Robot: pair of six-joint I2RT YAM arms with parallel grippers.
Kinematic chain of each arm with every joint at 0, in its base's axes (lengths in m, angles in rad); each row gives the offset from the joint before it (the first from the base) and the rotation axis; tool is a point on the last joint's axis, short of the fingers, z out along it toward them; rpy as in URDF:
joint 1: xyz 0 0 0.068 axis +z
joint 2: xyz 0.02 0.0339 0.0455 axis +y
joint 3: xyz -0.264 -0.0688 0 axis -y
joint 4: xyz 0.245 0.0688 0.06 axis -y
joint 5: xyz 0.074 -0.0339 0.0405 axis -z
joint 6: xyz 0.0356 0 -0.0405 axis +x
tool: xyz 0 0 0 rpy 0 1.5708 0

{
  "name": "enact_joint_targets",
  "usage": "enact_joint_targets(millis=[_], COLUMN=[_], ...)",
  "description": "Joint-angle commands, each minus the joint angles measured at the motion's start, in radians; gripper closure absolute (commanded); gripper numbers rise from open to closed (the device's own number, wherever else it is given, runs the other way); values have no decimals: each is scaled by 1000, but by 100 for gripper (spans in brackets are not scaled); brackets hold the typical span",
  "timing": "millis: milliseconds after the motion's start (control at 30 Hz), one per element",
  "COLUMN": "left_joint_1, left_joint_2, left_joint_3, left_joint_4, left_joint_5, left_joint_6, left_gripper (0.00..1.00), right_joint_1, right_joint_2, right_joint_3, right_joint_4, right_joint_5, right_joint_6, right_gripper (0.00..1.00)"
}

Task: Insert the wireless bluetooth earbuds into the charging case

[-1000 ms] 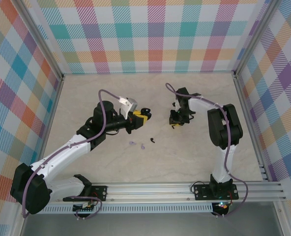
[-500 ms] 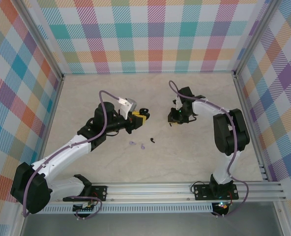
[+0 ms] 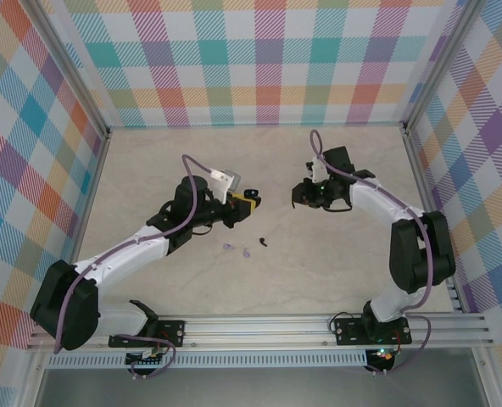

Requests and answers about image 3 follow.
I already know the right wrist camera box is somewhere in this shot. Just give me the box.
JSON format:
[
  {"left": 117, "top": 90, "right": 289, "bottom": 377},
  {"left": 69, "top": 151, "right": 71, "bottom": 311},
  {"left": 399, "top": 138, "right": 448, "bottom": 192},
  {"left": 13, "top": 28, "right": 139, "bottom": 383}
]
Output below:
[{"left": 304, "top": 155, "right": 326, "bottom": 182}]

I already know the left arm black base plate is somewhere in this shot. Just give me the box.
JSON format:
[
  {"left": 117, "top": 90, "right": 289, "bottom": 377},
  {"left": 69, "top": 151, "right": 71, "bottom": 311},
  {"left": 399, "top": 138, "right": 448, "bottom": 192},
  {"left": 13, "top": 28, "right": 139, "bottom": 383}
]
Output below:
[{"left": 108, "top": 320, "right": 187, "bottom": 349}]

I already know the perforated grey cable tray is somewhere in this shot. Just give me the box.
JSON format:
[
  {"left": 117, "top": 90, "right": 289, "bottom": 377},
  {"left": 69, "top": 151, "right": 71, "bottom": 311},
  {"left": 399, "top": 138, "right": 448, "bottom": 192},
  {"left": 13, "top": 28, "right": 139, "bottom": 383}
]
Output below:
[{"left": 46, "top": 354, "right": 370, "bottom": 370}]

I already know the aluminium mounting rail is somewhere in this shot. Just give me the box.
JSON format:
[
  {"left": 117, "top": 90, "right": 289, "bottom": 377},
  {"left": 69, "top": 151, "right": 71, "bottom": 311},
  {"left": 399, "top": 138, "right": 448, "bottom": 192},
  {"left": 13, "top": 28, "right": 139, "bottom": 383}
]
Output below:
[{"left": 25, "top": 312, "right": 494, "bottom": 352}]

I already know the aluminium frame corner post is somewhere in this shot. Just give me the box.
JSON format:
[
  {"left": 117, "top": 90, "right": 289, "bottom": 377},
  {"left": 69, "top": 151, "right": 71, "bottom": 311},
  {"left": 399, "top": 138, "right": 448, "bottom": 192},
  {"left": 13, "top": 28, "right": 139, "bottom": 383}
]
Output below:
[
  {"left": 29, "top": 0, "right": 112, "bottom": 141},
  {"left": 401, "top": 0, "right": 472, "bottom": 132}
]

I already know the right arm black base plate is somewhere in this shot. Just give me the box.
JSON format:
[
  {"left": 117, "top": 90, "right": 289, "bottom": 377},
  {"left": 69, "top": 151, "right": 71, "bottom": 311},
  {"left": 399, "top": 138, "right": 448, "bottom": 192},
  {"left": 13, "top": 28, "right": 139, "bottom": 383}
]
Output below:
[{"left": 332, "top": 317, "right": 413, "bottom": 347}]

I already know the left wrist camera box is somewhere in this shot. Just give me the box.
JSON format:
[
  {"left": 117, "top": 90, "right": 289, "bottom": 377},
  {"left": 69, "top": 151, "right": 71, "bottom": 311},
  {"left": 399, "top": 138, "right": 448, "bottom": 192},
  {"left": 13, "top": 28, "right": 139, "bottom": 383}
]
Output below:
[{"left": 209, "top": 168, "right": 242, "bottom": 203}]

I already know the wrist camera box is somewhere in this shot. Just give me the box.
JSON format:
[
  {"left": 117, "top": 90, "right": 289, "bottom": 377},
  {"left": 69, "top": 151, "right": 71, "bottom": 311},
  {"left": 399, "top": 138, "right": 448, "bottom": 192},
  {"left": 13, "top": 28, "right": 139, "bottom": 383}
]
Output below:
[
  {"left": 209, "top": 168, "right": 242, "bottom": 203},
  {"left": 304, "top": 155, "right": 326, "bottom": 182}
]

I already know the aluminium frame side rail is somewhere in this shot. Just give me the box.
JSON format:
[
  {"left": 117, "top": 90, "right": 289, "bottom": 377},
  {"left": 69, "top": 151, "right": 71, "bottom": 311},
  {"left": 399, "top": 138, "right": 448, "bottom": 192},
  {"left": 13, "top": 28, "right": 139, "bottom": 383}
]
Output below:
[
  {"left": 401, "top": 125, "right": 466, "bottom": 315},
  {"left": 62, "top": 129, "right": 112, "bottom": 272}
]

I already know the grey metal shelf panel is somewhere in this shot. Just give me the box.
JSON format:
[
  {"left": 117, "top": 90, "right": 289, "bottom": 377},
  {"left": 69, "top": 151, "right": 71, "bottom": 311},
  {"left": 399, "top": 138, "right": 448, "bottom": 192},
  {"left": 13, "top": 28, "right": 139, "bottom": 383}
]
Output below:
[{"left": 34, "top": 366, "right": 489, "bottom": 407}]

